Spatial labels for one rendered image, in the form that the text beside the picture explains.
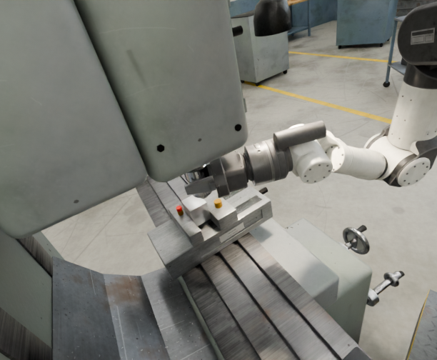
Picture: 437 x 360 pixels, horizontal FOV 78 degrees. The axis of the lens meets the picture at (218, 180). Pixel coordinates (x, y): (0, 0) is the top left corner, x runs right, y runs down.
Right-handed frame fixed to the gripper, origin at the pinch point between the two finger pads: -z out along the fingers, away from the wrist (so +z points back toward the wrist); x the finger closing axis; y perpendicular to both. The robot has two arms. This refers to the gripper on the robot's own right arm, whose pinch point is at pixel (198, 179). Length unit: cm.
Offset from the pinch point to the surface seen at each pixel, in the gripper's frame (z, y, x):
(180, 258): -10.9, 22.2, -0.1
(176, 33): 3.8, -28.1, 9.4
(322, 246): 33, 49, -13
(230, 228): 3.6, 23.0, -6.6
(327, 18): 441, 115, -867
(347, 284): 34, 49, 3
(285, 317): 10.6, 28.7, 17.8
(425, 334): 61, 84, 8
